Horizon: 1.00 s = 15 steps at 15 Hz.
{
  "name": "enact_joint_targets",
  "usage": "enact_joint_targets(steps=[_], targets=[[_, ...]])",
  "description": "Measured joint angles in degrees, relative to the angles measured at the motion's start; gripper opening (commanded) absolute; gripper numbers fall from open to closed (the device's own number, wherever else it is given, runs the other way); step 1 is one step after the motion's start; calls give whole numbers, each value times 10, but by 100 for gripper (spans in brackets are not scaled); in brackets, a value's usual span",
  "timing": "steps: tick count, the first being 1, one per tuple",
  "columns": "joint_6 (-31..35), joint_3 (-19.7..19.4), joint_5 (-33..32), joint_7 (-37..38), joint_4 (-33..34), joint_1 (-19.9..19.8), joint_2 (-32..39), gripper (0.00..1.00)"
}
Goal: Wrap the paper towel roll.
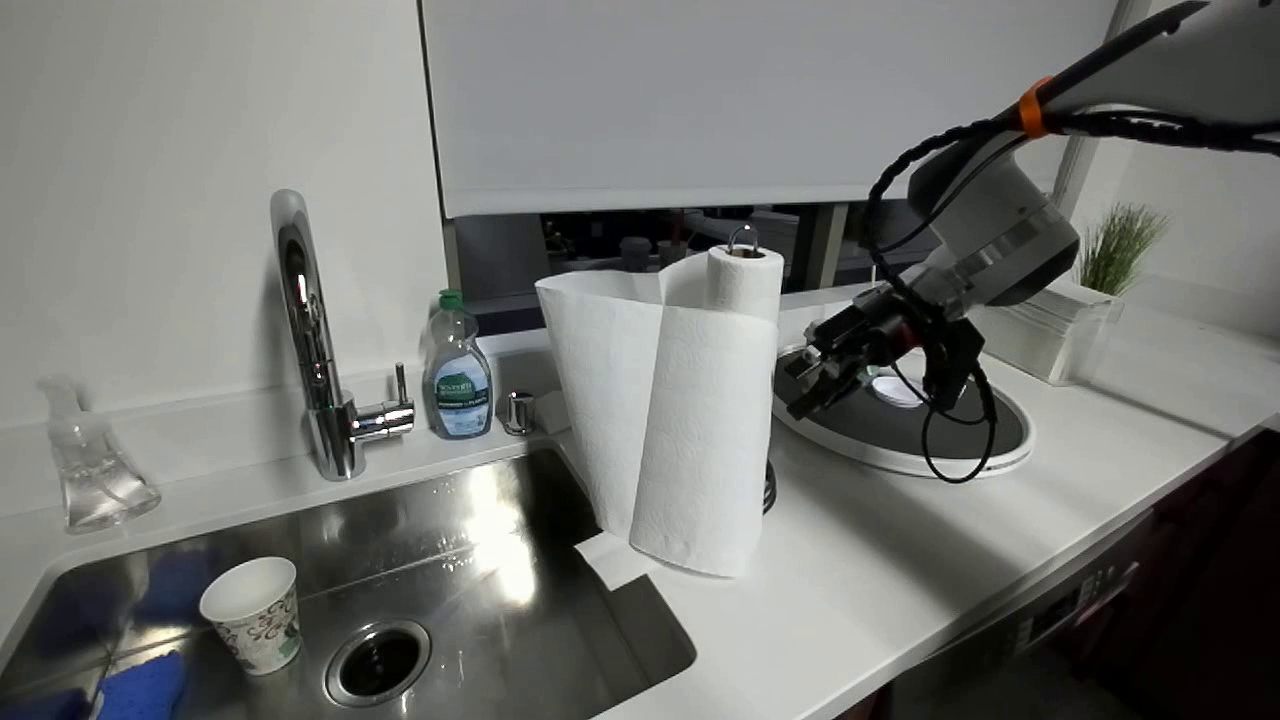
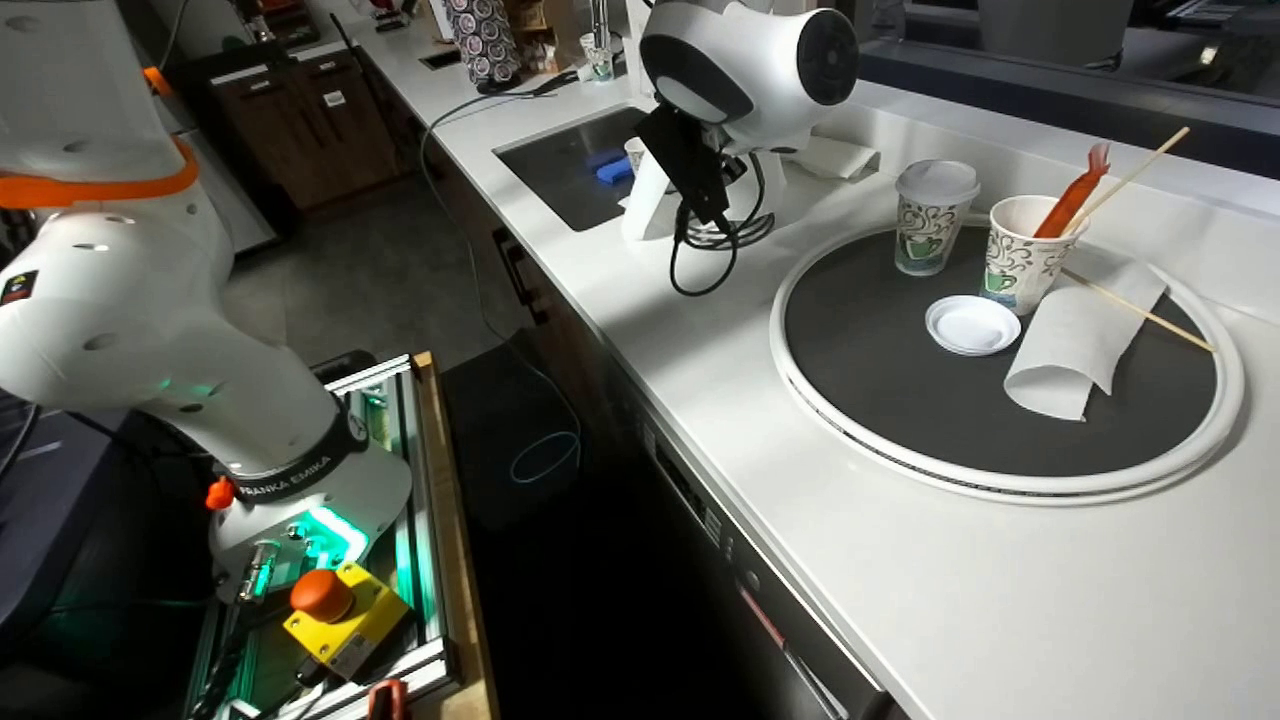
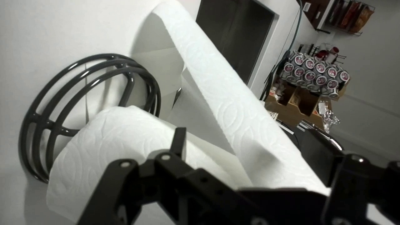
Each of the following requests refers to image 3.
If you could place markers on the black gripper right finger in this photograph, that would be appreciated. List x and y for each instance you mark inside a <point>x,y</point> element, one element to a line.
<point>357,188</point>

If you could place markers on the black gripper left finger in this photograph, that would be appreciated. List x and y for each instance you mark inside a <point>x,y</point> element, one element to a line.
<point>125,188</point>

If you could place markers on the white paper towel roll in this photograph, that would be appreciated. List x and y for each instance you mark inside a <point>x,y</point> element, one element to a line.
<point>116,138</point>

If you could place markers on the brown cardboard box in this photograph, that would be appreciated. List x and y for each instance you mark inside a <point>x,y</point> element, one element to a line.
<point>303,102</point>

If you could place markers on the dark rectangular sink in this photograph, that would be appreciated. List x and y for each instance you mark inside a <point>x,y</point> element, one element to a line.
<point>232,33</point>

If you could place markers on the wall shelf with items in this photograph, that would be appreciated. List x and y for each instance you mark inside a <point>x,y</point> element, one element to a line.
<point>341,14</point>

